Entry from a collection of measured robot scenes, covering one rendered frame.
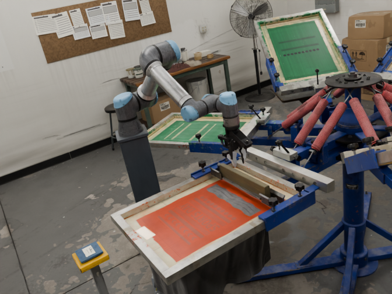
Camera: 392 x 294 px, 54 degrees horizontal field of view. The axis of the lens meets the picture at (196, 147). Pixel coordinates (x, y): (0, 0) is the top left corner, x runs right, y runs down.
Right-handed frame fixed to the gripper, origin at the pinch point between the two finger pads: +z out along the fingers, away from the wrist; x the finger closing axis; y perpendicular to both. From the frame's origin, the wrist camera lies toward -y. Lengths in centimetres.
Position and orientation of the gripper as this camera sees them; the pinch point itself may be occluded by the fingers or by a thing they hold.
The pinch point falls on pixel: (240, 163)
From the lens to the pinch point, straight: 187.5
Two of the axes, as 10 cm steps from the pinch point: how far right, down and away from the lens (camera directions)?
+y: -5.4, -2.6, 8.0
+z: 1.7, 9.0, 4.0
